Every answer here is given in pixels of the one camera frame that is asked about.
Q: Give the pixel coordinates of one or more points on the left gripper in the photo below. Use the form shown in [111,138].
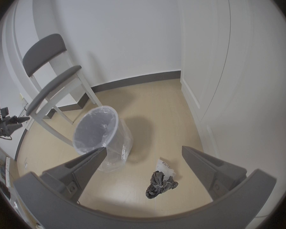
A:
[0,129]

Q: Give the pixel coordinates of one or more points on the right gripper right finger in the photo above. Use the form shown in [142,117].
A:
[205,168]

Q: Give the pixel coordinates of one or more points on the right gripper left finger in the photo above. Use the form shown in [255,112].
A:
[85,168]

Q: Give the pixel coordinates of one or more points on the white printed wrapper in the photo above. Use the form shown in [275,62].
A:
[166,167]

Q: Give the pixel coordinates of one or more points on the clear plastic bag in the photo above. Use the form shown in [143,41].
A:
[126,147]

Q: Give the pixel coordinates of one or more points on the black plastic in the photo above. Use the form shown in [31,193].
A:
[159,185]

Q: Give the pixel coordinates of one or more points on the white trash bin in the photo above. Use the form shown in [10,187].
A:
[93,127]

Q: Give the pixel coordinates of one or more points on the grey and white chair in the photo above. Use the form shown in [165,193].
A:
[43,54]

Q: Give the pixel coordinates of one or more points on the white wardrobe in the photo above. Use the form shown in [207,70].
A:
[228,56]

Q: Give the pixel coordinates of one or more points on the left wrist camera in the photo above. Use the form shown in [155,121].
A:
[4,111]

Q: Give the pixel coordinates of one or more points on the white wall socket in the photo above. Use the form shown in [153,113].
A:
[25,102]

